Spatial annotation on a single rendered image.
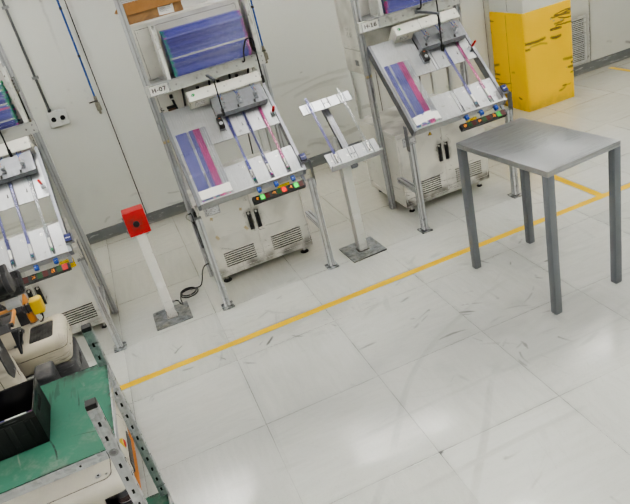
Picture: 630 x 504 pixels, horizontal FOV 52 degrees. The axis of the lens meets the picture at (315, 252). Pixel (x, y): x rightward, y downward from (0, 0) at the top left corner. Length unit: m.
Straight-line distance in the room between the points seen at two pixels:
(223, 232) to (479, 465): 2.33
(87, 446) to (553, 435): 1.84
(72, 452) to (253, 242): 2.71
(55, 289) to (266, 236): 1.38
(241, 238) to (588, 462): 2.57
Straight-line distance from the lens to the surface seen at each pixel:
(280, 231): 4.41
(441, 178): 4.81
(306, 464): 2.94
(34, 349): 2.84
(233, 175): 3.98
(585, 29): 7.47
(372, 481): 2.80
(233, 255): 4.39
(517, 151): 3.43
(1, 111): 4.17
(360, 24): 4.51
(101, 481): 2.87
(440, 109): 4.38
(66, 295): 4.36
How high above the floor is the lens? 2.05
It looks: 27 degrees down
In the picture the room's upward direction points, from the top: 14 degrees counter-clockwise
